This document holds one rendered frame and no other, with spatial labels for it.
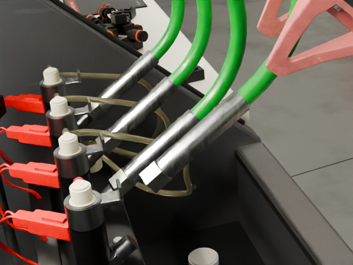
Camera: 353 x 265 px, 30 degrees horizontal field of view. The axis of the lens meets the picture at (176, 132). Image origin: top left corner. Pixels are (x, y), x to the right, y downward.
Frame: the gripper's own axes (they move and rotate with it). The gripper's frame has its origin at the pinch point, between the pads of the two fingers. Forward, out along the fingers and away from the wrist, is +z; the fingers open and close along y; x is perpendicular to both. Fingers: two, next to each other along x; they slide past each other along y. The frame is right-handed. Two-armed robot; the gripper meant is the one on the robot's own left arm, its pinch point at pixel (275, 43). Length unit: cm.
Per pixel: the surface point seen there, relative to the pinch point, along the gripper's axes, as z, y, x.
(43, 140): 25.2, -8.7, -5.2
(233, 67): 6.1, -5.8, 2.1
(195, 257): 34.5, -13.7, 22.1
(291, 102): 97, -207, 145
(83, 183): 15.4, 5.3, -5.7
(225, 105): 5.2, 2.3, -0.5
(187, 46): 31, -56, 20
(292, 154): 94, -159, 133
